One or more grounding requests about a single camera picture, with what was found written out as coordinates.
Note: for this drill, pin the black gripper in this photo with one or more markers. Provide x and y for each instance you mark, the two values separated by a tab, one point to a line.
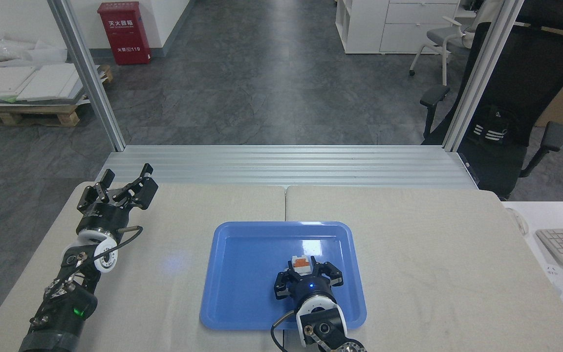
313	287
103	215

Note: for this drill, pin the white orange green switch part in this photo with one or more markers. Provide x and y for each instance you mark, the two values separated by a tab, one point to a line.
301	263

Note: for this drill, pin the blue plastic tray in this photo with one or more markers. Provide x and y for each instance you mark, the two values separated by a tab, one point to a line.
252	278

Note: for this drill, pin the beige table mat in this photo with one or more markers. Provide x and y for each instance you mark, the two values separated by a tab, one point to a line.
164	293
433	269

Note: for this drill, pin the wooden pallet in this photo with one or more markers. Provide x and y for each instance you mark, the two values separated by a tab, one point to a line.
32	113

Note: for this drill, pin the stack of white boards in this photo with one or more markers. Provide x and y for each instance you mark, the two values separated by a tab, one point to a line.
17	83

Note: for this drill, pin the red fire extinguisher box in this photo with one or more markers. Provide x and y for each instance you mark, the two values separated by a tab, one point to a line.
125	34

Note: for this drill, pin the pile of white plastic sheets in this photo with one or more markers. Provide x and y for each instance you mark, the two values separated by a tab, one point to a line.
12	49

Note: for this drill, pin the white computer mouse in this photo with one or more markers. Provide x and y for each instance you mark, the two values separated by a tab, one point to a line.
521	222

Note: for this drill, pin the white side table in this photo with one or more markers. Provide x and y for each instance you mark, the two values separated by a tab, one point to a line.
555	215

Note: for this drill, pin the white drawer cabinet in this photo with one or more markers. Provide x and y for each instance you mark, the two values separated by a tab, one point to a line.
369	24

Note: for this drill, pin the white grey office chair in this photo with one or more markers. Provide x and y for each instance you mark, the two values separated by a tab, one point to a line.
440	36

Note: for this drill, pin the black mesh office chair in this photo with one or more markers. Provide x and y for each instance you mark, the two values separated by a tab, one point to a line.
530	73

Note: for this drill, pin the silver aluminium post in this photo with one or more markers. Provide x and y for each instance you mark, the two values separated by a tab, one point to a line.
482	73
91	83

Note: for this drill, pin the silver aluminium table frame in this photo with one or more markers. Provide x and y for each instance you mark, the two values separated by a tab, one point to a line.
281	164

